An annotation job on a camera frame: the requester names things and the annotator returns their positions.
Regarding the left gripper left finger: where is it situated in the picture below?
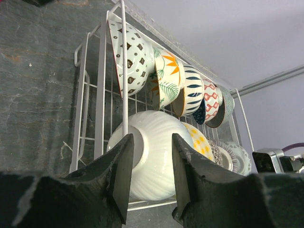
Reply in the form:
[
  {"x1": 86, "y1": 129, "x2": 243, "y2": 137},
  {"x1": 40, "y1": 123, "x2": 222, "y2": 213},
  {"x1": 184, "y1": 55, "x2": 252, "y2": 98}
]
[{"x1": 66, "y1": 133, "x2": 134, "y2": 225}]

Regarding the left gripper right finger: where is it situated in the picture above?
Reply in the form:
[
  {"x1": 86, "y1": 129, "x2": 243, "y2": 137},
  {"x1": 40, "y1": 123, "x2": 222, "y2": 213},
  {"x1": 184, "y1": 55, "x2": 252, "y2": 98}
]
[{"x1": 172, "y1": 133, "x2": 245, "y2": 221}]

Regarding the brown scale patterned bowl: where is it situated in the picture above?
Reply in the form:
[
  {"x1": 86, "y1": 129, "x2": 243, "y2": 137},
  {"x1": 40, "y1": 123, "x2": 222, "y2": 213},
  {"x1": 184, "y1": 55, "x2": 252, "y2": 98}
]
[{"x1": 208, "y1": 139, "x2": 224, "y2": 167}]

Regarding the purple striped bowl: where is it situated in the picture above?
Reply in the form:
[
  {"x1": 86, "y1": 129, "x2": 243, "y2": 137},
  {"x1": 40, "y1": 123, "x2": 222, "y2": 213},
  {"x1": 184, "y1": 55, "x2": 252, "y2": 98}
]
[{"x1": 213, "y1": 140, "x2": 239, "y2": 173}]

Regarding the multicolour bowl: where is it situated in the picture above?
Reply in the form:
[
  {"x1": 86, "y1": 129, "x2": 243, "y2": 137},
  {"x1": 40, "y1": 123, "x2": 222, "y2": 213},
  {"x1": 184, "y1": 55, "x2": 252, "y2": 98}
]
[{"x1": 224, "y1": 141, "x2": 252, "y2": 176}]

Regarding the yellow teal sun bowl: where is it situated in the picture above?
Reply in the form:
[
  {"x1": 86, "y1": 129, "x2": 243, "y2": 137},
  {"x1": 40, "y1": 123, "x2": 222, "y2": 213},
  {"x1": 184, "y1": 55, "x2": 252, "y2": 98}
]
[{"x1": 182, "y1": 122, "x2": 215, "y2": 162}]

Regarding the plain white bowl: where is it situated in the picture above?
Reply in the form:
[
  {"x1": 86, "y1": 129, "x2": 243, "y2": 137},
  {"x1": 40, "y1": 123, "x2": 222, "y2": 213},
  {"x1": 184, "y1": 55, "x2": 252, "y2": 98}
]
[{"x1": 106, "y1": 110, "x2": 196, "y2": 201}]

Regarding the blue triangle patterned bowl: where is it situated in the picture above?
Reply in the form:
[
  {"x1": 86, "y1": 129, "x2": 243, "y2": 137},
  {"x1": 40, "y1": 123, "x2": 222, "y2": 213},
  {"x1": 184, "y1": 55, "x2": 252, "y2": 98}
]
[{"x1": 192, "y1": 79, "x2": 220, "y2": 124}]

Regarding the grey geometric patterned bowl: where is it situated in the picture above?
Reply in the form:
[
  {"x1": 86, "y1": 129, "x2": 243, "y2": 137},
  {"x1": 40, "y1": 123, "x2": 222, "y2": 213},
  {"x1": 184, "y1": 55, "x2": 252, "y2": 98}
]
[{"x1": 206, "y1": 85, "x2": 235, "y2": 128}]

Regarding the white wire dish rack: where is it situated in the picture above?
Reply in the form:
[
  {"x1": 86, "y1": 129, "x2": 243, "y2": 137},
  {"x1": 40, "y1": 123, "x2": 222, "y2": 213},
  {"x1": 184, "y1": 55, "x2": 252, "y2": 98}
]
[{"x1": 69, "y1": 0, "x2": 254, "y2": 212}]

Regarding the red patterned bowl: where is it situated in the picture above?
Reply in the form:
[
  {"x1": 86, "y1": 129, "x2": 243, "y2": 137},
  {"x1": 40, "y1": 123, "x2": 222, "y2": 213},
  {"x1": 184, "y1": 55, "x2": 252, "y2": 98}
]
[{"x1": 108, "y1": 20, "x2": 155, "y2": 97}]

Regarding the aluminium frame rail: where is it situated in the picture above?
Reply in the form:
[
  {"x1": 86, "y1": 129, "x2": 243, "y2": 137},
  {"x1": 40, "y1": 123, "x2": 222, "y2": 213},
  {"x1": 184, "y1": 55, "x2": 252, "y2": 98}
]
[{"x1": 230, "y1": 65, "x2": 304, "y2": 98}]

